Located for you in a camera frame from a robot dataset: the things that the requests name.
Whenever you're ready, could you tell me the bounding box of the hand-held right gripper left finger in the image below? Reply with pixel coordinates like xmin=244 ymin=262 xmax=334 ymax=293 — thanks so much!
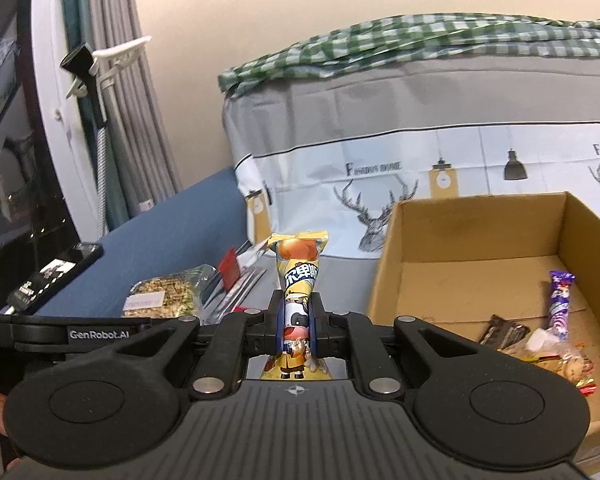
xmin=107 ymin=292 xmax=284 ymax=400

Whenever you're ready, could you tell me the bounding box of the purple snack packet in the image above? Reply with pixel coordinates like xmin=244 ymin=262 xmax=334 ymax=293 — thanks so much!
xmin=549 ymin=270 xmax=576 ymax=332

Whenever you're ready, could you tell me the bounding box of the green checked cloth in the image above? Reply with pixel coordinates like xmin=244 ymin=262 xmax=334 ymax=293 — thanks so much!
xmin=217 ymin=12 xmax=600 ymax=97

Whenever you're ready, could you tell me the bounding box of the grey curtain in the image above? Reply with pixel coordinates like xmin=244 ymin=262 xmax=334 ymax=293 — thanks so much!
xmin=87 ymin=0 xmax=183 ymax=218

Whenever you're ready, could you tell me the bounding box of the grey deer print sheet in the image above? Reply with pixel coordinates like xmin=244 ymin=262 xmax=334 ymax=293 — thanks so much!
xmin=221 ymin=55 xmax=600 ymax=476

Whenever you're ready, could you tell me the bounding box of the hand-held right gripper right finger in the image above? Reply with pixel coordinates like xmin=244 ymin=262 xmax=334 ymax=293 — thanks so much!
xmin=306 ymin=292 xmax=508 ymax=398

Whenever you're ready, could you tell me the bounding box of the black monitor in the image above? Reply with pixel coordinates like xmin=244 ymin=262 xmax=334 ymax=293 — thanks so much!
xmin=0 ymin=0 xmax=81 ymax=316

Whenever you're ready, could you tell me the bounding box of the small black box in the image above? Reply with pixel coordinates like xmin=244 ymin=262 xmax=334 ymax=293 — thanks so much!
xmin=60 ymin=44 xmax=95 ymax=79

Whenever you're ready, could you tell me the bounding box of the red snack packet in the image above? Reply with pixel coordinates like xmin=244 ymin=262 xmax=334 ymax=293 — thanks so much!
xmin=217 ymin=247 xmax=242 ymax=292

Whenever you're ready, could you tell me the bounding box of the small white candy packet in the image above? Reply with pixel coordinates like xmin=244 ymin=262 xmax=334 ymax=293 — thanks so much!
xmin=525 ymin=327 xmax=563 ymax=357

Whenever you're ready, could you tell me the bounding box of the clear nut packet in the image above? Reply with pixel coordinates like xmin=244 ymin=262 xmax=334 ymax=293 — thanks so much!
xmin=121 ymin=264 xmax=218 ymax=319

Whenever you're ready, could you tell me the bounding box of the black smartphone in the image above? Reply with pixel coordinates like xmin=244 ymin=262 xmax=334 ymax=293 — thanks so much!
xmin=7 ymin=242 xmax=104 ymax=312

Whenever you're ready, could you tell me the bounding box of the colourful mixed candy packet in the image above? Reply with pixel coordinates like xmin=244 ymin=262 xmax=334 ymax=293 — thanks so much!
xmin=559 ymin=354 xmax=599 ymax=397

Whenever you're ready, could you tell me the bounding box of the white frame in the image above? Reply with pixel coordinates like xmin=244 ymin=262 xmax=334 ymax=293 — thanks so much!
xmin=30 ymin=0 xmax=106 ymax=241

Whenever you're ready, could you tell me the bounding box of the clear striped snack packet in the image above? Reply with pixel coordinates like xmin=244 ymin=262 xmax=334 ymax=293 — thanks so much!
xmin=200 ymin=240 xmax=271 ymax=326

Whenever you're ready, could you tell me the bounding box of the yellow cartoon snack packet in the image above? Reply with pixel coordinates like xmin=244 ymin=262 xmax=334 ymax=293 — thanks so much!
xmin=260 ymin=231 xmax=331 ymax=381

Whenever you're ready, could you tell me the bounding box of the dark brown snack packet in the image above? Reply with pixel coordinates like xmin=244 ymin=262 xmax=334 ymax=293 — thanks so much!
xmin=480 ymin=314 xmax=529 ymax=349

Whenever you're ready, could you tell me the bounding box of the brown cardboard box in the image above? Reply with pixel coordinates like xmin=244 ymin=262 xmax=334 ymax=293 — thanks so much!
xmin=367 ymin=191 xmax=600 ymax=448

